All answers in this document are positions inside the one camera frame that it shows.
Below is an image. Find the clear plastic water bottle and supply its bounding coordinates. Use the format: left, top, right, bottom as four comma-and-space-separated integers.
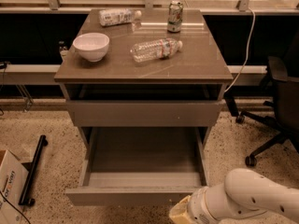
130, 38, 183, 63

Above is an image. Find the grey top drawer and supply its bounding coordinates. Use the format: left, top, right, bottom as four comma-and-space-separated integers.
66, 100, 224, 127

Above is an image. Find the black office chair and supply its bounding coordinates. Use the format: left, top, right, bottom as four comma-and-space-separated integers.
224, 33, 299, 167

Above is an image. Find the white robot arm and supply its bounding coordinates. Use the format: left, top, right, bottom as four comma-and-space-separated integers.
169, 168, 299, 224

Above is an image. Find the white cable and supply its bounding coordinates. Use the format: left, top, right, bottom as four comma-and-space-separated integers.
223, 7, 257, 93

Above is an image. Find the black metal bar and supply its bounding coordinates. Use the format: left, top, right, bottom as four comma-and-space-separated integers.
19, 134, 48, 206

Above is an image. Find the white ceramic bowl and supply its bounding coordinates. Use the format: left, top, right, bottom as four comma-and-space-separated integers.
73, 33, 110, 62

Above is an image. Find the black cable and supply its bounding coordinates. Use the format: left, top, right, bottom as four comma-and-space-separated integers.
0, 191, 32, 224

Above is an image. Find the white labelled plastic bottle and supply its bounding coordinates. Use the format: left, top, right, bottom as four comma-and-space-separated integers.
99, 8, 142, 27

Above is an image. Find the grey drawer cabinet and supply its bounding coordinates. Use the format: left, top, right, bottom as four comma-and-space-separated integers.
54, 9, 232, 141

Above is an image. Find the grey drawer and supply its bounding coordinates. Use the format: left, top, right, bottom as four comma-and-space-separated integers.
65, 127, 208, 206
66, 100, 224, 127

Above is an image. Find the small bottle behind cabinet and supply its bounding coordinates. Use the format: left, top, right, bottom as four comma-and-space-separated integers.
59, 41, 68, 61

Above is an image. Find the green soda can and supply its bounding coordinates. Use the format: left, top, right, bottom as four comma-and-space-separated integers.
167, 1, 183, 33

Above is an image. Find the white cardboard box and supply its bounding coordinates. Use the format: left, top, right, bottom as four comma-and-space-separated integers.
0, 149, 28, 224

